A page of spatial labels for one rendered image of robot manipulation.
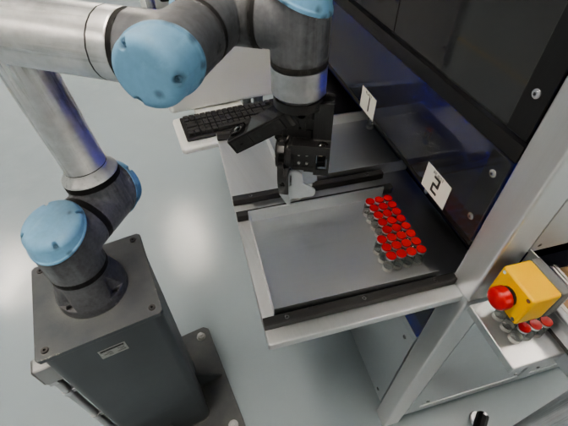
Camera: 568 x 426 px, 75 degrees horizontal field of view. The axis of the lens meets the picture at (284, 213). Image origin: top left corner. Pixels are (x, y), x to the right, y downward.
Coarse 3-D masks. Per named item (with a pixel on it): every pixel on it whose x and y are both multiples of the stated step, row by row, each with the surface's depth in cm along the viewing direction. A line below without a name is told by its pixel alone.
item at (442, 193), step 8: (432, 168) 76; (424, 176) 80; (432, 176) 77; (440, 176) 74; (424, 184) 80; (440, 184) 75; (448, 184) 72; (440, 192) 75; (448, 192) 73; (440, 200) 76; (440, 208) 76
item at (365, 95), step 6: (366, 90) 99; (366, 96) 99; (372, 96) 96; (360, 102) 103; (366, 102) 100; (372, 102) 97; (366, 108) 101; (372, 108) 97; (372, 114) 98; (372, 120) 99
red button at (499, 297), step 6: (492, 288) 61; (498, 288) 60; (504, 288) 60; (492, 294) 61; (498, 294) 60; (504, 294) 59; (510, 294) 60; (492, 300) 61; (498, 300) 60; (504, 300) 59; (510, 300) 59; (492, 306) 62; (498, 306) 60; (504, 306) 60; (510, 306) 60
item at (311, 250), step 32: (352, 192) 91; (256, 224) 88; (288, 224) 88; (320, 224) 88; (352, 224) 88; (288, 256) 81; (320, 256) 81; (352, 256) 81; (288, 288) 76; (320, 288) 76; (352, 288) 76; (384, 288) 74
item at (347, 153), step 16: (352, 112) 116; (336, 128) 115; (352, 128) 115; (272, 144) 104; (336, 144) 110; (352, 144) 110; (368, 144) 110; (384, 144) 110; (336, 160) 105; (352, 160) 105; (368, 160) 105; (384, 160) 105; (400, 160) 99; (320, 176) 96; (336, 176) 97
